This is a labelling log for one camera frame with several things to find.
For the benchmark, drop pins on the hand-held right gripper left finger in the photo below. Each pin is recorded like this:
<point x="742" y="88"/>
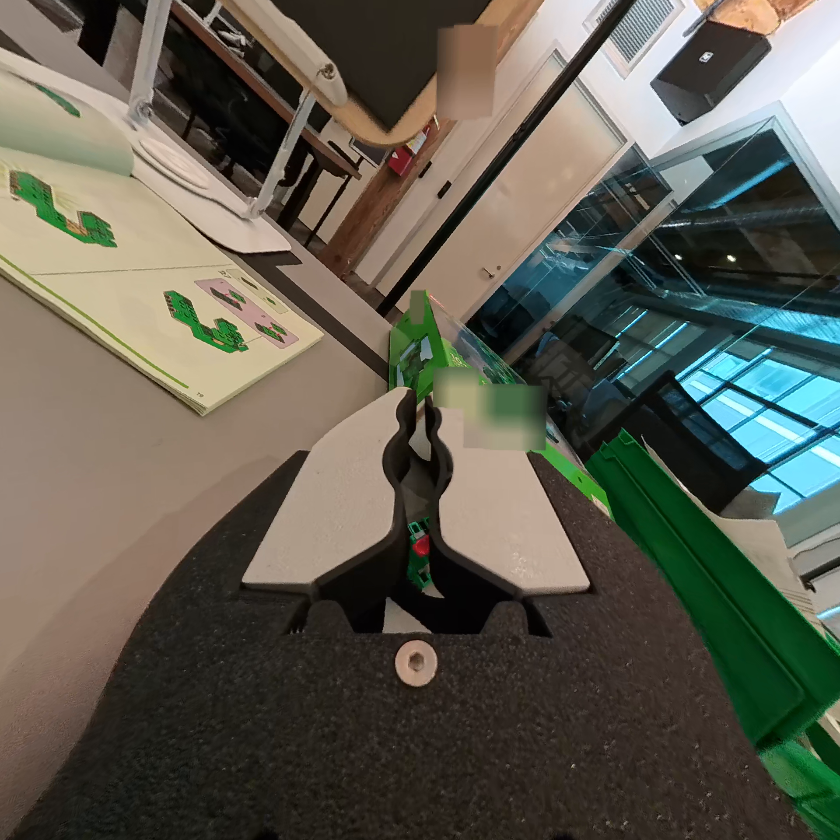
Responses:
<point x="341" y="499"/>

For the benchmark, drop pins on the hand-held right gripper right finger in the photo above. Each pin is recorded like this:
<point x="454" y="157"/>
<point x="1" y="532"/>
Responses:
<point x="512" y="525"/>

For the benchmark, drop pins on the small green red brick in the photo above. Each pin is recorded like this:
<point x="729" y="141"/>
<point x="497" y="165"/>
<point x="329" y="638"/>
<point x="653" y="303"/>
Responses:
<point x="420" y="544"/>

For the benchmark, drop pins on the white desk lamp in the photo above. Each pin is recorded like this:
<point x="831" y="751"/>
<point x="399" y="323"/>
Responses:
<point x="216" y="210"/>

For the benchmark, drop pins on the green cardboard toy box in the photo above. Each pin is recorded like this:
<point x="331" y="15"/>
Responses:
<point x="407" y="358"/>

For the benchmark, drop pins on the green plastic tray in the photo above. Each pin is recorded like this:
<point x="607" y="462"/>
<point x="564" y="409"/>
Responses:
<point x="722" y="623"/>

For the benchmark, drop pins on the brick instruction booklet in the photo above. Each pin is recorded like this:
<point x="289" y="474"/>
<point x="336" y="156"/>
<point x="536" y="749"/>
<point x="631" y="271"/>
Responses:
<point x="131" y="262"/>

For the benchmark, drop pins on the white door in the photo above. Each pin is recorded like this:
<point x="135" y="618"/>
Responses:
<point x="525" y="197"/>

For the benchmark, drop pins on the red box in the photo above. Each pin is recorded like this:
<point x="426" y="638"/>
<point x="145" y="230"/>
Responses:
<point x="401" y="159"/>

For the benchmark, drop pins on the brown wooden table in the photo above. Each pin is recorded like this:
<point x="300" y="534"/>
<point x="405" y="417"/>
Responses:
<point x="289" y="124"/>

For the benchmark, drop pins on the black loudspeaker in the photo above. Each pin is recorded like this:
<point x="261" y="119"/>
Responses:
<point x="712" y="69"/>

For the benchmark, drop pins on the white air vent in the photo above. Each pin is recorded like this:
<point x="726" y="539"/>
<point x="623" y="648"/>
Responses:
<point x="640" y="29"/>

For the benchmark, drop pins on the black metal post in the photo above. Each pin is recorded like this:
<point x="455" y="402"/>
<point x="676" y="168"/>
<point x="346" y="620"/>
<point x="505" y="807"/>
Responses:
<point x="499" y="164"/>

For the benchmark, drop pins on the black panel with wooden frame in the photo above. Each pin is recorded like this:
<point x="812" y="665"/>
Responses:
<point x="394" y="52"/>

